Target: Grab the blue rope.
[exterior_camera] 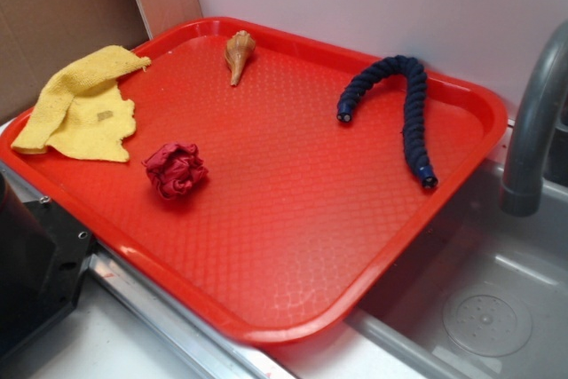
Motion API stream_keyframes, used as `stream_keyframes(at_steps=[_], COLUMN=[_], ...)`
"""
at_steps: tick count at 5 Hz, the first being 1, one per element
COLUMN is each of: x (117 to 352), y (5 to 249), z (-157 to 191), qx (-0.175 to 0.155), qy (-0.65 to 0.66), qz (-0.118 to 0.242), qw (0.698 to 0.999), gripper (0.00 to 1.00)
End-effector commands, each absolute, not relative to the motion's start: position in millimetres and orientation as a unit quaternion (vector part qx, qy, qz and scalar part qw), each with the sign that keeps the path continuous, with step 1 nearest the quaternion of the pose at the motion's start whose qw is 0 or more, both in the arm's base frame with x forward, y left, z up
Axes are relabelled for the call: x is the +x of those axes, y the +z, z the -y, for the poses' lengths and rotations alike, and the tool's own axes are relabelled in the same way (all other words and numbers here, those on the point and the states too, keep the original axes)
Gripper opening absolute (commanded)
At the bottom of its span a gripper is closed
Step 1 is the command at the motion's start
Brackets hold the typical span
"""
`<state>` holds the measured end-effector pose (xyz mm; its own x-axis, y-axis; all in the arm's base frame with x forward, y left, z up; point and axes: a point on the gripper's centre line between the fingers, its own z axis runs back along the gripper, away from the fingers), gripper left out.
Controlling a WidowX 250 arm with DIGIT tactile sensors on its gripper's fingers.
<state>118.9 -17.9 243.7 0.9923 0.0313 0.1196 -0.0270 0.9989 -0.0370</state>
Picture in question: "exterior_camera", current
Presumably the yellow cloth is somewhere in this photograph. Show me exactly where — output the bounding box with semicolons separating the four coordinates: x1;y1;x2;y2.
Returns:
11;45;151;162

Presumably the grey faucet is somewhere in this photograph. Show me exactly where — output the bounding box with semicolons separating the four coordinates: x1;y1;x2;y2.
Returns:
500;22;567;217

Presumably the crumpled red cloth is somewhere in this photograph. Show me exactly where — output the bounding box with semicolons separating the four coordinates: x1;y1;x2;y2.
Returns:
142;142;209;201

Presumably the dark blue twisted rope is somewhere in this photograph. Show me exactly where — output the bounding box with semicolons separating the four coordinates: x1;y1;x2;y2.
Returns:
336;55;439;190

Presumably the silver metal rail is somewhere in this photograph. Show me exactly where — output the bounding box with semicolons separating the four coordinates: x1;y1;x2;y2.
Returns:
0;161;294;379

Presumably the tan conch seashell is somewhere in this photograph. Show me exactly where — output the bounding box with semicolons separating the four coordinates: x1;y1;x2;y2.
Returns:
225;30;256;86

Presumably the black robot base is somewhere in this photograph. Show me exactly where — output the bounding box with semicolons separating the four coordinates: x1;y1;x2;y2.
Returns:
1;178;93;362

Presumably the grey plastic sink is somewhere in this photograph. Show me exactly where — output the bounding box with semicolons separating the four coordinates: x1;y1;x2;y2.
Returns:
261;119;568;379

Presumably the red plastic tray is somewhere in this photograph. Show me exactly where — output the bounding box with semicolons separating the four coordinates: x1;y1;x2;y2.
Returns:
1;18;508;346

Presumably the brown cardboard panel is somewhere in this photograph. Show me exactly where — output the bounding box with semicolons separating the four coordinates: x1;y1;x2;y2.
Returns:
1;0;147;122

